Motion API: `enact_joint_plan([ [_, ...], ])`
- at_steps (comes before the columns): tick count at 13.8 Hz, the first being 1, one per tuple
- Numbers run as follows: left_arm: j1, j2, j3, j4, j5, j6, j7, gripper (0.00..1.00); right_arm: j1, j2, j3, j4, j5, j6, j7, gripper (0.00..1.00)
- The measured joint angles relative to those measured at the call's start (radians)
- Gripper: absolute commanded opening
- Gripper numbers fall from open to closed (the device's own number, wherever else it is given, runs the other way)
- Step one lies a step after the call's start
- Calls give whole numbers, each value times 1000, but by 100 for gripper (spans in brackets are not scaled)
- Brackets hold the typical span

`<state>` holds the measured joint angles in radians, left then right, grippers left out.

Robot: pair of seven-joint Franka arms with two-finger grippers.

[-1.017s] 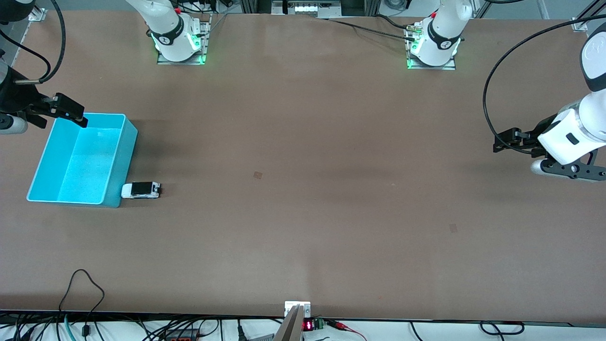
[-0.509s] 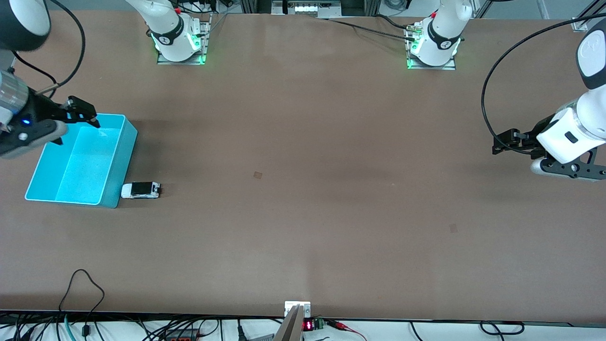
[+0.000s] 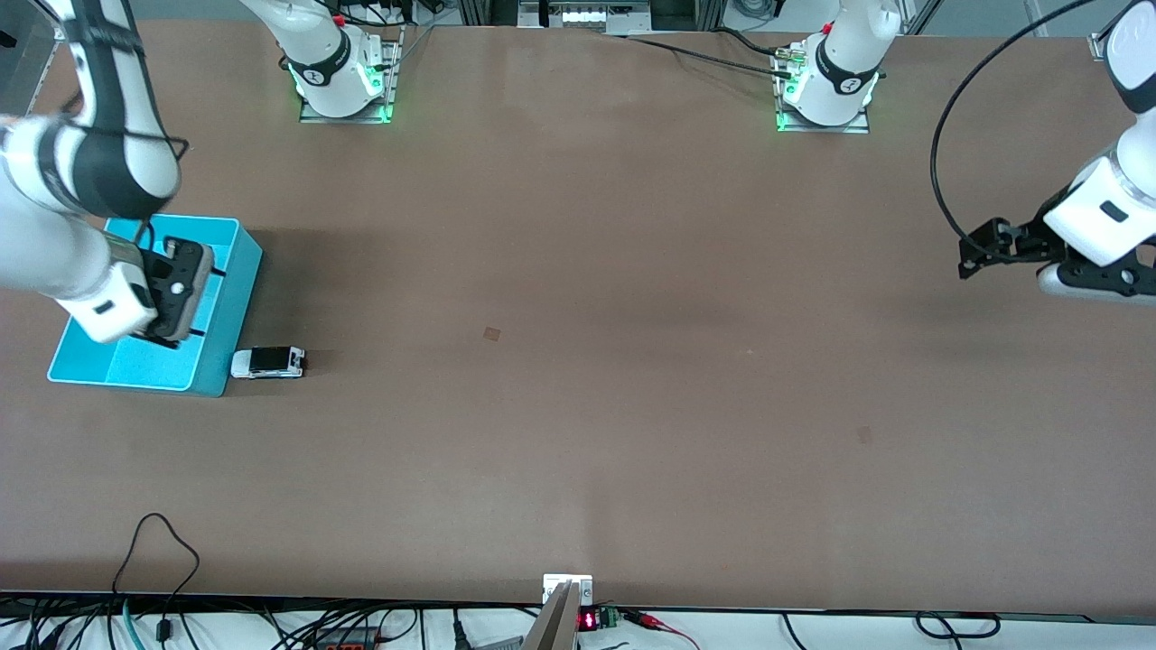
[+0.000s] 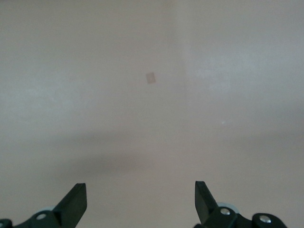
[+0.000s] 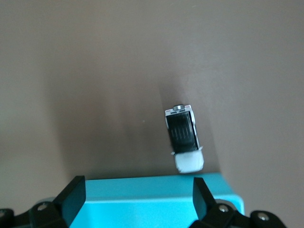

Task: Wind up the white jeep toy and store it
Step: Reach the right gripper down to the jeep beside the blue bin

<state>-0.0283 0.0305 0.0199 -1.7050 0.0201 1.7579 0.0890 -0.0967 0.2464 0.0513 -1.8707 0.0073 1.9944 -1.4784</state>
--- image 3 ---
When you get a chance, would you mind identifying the white jeep toy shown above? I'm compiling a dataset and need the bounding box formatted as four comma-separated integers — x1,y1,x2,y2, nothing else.
230,346,309,381

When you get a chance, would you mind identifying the turquoise plastic bin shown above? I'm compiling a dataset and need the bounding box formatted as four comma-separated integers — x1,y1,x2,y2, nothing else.
47,215,264,398

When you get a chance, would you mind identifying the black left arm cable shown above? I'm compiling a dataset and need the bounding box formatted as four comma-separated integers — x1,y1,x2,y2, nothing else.
930,0,1099,243

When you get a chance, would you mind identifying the thin black looped cable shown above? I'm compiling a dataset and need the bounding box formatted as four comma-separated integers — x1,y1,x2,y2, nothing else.
112,513,201,644

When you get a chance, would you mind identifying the thick black power cable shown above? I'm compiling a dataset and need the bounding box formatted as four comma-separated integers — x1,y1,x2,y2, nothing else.
623,27,796,82

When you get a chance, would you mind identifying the black coiled cable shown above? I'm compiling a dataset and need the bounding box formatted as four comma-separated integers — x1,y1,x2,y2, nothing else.
915,611,1002,640

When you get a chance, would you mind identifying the white camera bracket plate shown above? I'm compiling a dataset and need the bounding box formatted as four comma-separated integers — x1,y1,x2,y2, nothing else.
543,574,593,605

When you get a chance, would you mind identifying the aluminium frame with lit device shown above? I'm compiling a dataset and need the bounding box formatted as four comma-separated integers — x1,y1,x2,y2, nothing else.
517,0,653,36

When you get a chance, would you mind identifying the grey camera pole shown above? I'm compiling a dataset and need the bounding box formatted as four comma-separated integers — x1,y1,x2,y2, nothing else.
524,582,580,650

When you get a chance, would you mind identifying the red wire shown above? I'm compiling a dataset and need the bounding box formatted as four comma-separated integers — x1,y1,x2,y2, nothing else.
630,611,702,650

